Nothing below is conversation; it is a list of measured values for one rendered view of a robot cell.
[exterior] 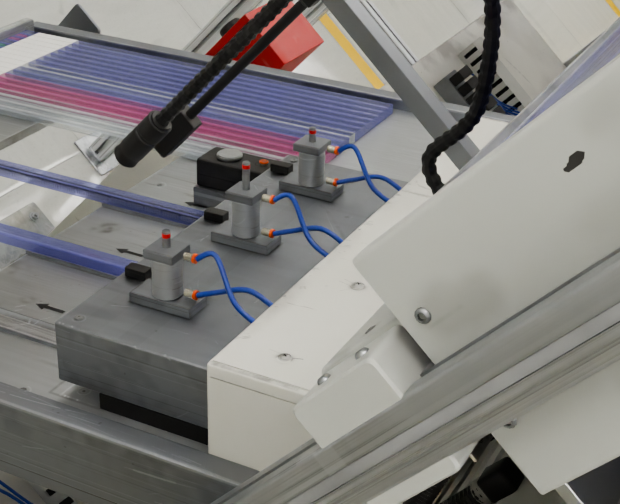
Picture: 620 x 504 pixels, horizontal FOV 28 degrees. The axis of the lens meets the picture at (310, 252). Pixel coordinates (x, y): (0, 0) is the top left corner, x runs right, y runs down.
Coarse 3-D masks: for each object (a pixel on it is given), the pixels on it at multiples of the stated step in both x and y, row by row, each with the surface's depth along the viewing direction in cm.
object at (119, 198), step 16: (0, 160) 122; (16, 176) 120; (32, 176) 119; (48, 176) 119; (64, 176) 119; (64, 192) 118; (80, 192) 117; (96, 192) 116; (112, 192) 116; (128, 192) 116; (128, 208) 115; (144, 208) 114; (160, 208) 114; (176, 208) 113; (192, 208) 113
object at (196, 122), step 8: (184, 112) 98; (176, 120) 98; (184, 120) 98; (192, 120) 98; (200, 120) 98; (176, 128) 98; (184, 128) 98; (192, 128) 98; (168, 136) 99; (176, 136) 99; (184, 136) 98; (160, 144) 100; (168, 144) 99; (176, 144) 99; (160, 152) 100; (168, 152) 100
